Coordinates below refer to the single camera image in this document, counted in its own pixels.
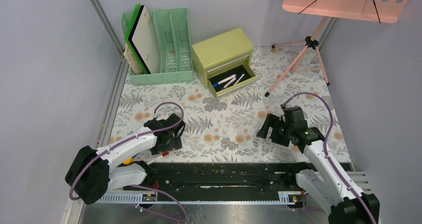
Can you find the green Treehouse book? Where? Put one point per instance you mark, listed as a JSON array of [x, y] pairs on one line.
[[131, 61]]

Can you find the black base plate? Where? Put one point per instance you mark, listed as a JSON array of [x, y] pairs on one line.
[[227, 183]]

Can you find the purple cartoon book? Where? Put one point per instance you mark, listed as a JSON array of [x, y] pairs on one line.
[[141, 71]]

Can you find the white blue marker pen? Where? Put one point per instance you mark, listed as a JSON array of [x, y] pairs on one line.
[[228, 84]]

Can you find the white perforated board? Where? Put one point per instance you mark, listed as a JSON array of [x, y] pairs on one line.
[[146, 42]]

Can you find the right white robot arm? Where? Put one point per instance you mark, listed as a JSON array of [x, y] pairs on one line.
[[326, 182]]

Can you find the white red marker pen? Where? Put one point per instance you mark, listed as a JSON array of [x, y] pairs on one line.
[[156, 159]]

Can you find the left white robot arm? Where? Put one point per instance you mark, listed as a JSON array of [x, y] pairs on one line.
[[96, 171]]

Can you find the aluminium rail frame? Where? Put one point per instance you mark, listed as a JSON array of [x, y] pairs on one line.
[[120, 68]]

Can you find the mint green file organizer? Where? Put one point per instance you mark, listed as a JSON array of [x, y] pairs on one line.
[[174, 40]]

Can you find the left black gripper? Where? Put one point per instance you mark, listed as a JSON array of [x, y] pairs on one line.
[[174, 144]]

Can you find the yellow tape measure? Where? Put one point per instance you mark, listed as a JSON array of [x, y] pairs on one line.
[[128, 161]]

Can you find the slim blue white pen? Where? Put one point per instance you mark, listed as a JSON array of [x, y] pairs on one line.
[[239, 79]]

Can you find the yellow-green drawer cabinet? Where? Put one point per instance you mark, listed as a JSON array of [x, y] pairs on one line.
[[221, 56]]

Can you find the floral table mat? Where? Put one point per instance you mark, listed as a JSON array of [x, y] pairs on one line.
[[224, 129]]

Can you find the green clip file folder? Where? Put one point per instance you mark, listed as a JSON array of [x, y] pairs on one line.
[[129, 35]]

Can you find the pink music stand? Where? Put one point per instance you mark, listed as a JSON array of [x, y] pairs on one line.
[[381, 11]]

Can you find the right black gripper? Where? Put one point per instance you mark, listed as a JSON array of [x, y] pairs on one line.
[[273, 121]]

